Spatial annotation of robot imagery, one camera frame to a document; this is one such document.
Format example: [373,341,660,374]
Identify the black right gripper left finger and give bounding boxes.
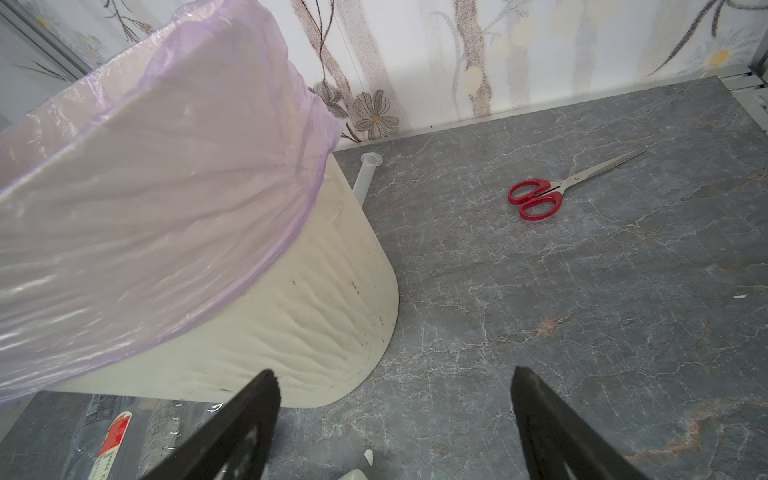
[145,369,281,480]

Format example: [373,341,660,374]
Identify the red handled scissors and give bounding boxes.
[507,149,646,222]

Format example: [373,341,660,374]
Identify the pink bin liner bag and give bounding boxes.
[1,1,340,402]

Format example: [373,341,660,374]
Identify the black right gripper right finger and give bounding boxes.
[511,366,646,479]

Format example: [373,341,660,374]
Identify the red white label bottle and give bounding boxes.
[59,394,158,479]

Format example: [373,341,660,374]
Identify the clear plastic syringe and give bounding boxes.
[352,152,383,205]

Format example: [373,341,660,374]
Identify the clear ribbed water bottle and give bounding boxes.
[138,400,224,479]

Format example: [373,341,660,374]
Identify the cream plastic waste bin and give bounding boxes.
[60,158,399,408]

